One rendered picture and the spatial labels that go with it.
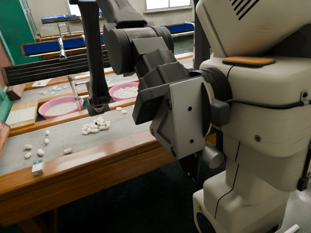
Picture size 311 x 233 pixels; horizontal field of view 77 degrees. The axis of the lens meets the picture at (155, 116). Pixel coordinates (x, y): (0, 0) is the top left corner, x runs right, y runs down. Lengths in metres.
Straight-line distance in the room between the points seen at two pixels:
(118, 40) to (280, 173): 0.34
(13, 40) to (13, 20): 0.28
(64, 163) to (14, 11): 2.98
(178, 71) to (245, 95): 0.10
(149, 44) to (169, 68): 0.06
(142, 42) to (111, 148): 0.63
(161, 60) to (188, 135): 0.12
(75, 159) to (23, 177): 0.19
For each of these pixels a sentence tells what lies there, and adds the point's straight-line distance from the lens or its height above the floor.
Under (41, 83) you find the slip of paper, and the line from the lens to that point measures 1.85.
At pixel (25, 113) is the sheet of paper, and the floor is 0.78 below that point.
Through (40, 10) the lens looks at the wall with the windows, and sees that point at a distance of 5.98.
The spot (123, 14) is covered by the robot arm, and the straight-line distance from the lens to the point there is 0.41.
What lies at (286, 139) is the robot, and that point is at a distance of 0.31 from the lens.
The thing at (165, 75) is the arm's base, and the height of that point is 1.22.
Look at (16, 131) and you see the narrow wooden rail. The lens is 1.25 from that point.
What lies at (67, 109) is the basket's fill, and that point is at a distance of 1.37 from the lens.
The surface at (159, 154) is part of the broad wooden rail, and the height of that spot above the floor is 0.67.
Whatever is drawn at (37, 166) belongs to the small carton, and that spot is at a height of 0.79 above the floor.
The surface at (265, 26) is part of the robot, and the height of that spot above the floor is 1.28.
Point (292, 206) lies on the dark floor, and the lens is 1.79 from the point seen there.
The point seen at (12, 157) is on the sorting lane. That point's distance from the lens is 1.10.
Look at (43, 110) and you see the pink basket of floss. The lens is 1.43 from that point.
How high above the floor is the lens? 1.32
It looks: 32 degrees down
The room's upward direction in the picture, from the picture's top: 4 degrees counter-clockwise
